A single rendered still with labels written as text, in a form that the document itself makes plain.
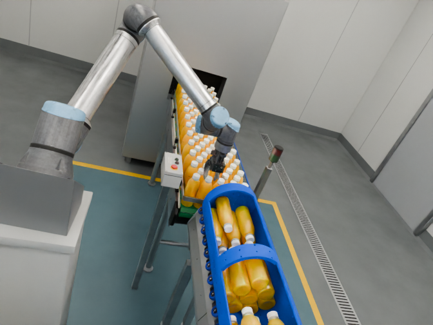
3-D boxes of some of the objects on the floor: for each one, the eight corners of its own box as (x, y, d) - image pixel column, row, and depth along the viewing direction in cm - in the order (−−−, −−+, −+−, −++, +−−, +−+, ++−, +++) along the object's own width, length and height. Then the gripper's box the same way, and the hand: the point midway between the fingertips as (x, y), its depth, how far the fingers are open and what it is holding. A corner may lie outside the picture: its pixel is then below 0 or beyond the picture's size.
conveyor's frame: (140, 307, 230) (174, 209, 186) (148, 171, 365) (169, 95, 321) (206, 313, 243) (252, 222, 199) (191, 178, 378) (216, 108, 335)
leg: (160, 328, 222) (186, 265, 191) (160, 320, 227) (185, 257, 196) (168, 329, 224) (196, 267, 193) (168, 320, 229) (195, 258, 198)
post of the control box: (131, 289, 239) (165, 178, 190) (131, 284, 243) (165, 174, 194) (136, 289, 240) (173, 179, 192) (136, 284, 244) (172, 175, 195)
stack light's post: (213, 277, 272) (267, 168, 219) (213, 273, 276) (265, 165, 222) (218, 278, 274) (272, 169, 220) (218, 274, 277) (270, 166, 223)
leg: (180, 329, 226) (209, 268, 195) (180, 322, 231) (208, 260, 200) (189, 330, 228) (218, 269, 197) (188, 322, 232) (217, 262, 202)
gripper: (212, 151, 169) (199, 185, 179) (234, 157, 172) (220, 189, 183) (210, 143, 176) (198, 175, 186) (231, 147, 179) (218, 179, 190)
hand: (209, 177), depth 186 cm, fingers open, 5 cm apart
